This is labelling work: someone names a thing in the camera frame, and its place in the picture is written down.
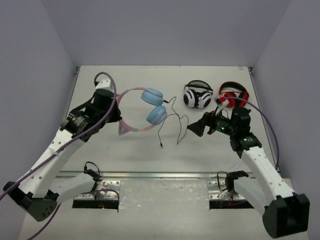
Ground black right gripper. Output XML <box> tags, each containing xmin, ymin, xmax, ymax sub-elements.
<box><xmin>187</xmin><ymin>107</ymin><xmax>236</xmax><ymax>138</ymax></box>

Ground black headphone audio cable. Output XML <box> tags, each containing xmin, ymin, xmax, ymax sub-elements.
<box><xmin>156</xmin><ymin>96</ymin><xmax>190</xmax><ymax>150</ymax></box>

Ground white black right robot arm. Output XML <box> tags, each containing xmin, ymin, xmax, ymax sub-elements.
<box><xmin>187</xmin><ymin>107</ymin><xmax>310</xmax><ymax>239</ymax></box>

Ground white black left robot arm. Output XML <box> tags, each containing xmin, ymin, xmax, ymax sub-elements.
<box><xmin>3</xmin><ymin>89</ymin><xmax>121</xmax><ymax>222</ymax></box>

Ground white black headphones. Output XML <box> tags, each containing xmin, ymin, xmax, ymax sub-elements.
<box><xmin>183</xmin><ymin>79</ymin><xmax>213</xmax><ymax>109</ymax></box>

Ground red black headphones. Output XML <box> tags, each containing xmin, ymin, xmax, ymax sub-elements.
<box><xmin>218</xmin><ymin>81</ymin><xmax>250</xmax><ymax>108</ymax></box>

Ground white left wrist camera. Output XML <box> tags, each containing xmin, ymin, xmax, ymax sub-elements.
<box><xmin>95</xmin><ymin>79</ymin><xmax>114</xmax><ymax>92</ymax></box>

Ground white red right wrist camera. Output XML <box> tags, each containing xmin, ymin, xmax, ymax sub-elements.
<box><xmin>214</xmin><ymin>94</ymin><xmax>229</xmax><ymax>108</ymax></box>

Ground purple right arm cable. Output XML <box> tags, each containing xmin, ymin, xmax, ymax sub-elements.
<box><xmin>226</xmin><ymin>97</ymin><xmax>280</xmax><ymax>169</ymax></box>

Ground black right base wire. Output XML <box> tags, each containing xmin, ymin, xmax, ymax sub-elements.
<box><xmin>216</xmin><ymin>170</ymin><xmax>236</xmax><ymax>198</ymax></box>

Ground black base wire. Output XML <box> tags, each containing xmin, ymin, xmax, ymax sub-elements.
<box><xmin>83</xmin><ymin>161</ymin><xmax>103</xmax><ymax>180</ymax></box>
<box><xmin>216</xmin><ymin>170</ymin><xmax>236</xmax><ymax>198</ymax></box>

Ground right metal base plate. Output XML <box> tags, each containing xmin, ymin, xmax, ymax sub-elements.
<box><xmin>207</xmin><ymin>179</ymin><xmax>246</xmax><ymax>201</ymax></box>

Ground metal base plate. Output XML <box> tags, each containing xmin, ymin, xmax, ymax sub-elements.
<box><xmin>73</xmin><ymin>179</ymin><xmax>121</xmax><ymax>201</ymax></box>
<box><xmin>207</xmin><ymin>179</ymin><xmax>246</xmax><ymax>201</ymax></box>

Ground black left base wire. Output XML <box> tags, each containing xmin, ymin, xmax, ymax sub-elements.
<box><xmin>83</xmin><ymin>161</ymin><xmax>103</xmax><ymax>180</ymax></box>

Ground silver aluminium rail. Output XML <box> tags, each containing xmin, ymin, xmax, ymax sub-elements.
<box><xmin>56</xmin><ymin>170</ymin><xmax>256</xmax><ymax>180</ymax></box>

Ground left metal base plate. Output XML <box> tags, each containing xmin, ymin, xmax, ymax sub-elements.
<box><xmin>73</xmin><ymin>179</ymin><xmax>121</xmax><ymax>201</ymax></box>

